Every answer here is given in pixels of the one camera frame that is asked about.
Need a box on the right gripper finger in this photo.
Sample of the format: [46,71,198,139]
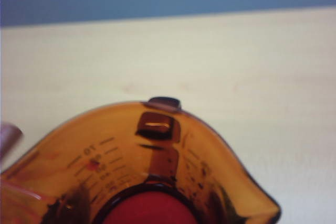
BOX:
[0,122,24,158]

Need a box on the amber measuring cup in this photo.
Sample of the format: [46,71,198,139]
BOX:
[0,96,282,224]

